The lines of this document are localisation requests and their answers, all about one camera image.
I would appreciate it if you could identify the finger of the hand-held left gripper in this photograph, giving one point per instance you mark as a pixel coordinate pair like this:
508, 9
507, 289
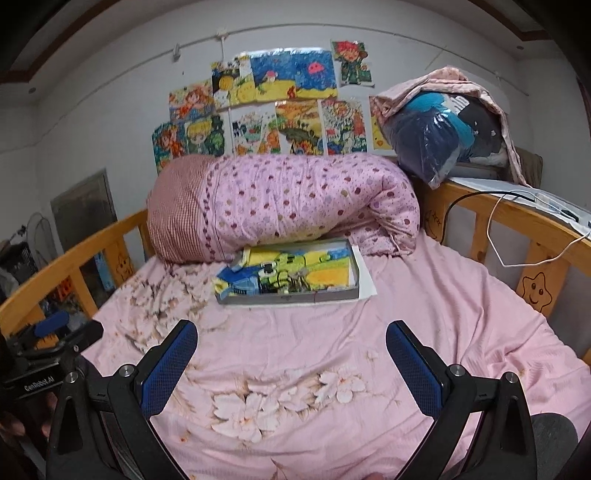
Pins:
85, 333
51, 324

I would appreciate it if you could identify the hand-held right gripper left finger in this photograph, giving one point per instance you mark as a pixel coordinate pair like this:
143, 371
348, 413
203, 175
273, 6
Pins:
168, 369

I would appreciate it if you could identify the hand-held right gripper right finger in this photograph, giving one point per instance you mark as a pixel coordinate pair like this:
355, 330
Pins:
411, 369

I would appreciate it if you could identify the tangle of jewelry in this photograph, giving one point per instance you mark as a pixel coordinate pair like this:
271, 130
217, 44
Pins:
281, 279

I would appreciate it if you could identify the person's left hand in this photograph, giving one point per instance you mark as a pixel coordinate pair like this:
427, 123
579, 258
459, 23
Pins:
9, 424

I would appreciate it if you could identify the pink floral bed sheet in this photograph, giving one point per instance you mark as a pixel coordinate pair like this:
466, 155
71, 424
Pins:
415, 314

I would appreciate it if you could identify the black plastic crate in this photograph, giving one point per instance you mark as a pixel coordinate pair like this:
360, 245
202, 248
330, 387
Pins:
18, 261

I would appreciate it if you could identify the electric fan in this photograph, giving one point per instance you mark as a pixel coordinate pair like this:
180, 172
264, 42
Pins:
34, 217

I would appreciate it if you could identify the rolled pink dotted quilt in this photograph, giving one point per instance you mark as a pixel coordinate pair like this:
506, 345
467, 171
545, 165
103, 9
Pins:
286, 203

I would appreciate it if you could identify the plastic bag of clothes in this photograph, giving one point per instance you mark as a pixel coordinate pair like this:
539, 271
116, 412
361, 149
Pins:
429, 138

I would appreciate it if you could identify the brown cloth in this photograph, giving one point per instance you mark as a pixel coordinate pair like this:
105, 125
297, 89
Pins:
530, 166

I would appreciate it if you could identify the bagged clothes bundle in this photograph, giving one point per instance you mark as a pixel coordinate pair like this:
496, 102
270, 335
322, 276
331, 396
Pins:
443, 76

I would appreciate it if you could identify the wooden bed frame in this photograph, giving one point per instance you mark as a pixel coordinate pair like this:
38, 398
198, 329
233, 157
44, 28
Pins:
508, 210

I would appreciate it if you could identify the white wall clip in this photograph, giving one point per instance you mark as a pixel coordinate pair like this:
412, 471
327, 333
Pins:
176, 51

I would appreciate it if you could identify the group of colourful wall drawings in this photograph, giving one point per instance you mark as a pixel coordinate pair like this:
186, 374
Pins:
295, 69

